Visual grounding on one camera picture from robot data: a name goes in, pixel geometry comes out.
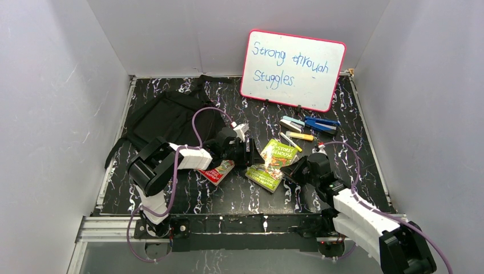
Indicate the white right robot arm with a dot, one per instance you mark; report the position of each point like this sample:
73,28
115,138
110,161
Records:
397,247

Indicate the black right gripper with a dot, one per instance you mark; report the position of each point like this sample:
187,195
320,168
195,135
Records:
293,170

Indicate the green treehouse book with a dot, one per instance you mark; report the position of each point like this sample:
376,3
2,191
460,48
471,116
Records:
275,155

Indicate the red treehouse book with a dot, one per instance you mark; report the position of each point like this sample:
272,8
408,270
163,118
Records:
216,175

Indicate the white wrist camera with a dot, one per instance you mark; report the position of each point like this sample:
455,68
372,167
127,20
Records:
320,148
240,130

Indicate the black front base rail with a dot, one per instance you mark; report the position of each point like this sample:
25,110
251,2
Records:
254,232

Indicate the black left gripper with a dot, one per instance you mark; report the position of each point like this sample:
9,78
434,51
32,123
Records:
246,152

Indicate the black backpack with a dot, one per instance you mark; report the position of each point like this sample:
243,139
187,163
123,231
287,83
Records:
169,115

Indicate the white yellow marker pen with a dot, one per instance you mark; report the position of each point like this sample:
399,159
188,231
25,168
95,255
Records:
290,141

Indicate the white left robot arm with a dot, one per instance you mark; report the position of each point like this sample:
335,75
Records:
159,162

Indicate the orange highlighter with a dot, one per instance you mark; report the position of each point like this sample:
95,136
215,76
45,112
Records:
301,136

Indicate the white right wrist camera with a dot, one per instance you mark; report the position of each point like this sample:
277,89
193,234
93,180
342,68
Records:
320,148

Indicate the pink framed whiteboard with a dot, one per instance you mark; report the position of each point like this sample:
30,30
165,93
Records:
292,70

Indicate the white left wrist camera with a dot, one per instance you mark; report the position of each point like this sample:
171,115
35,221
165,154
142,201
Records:
240,130

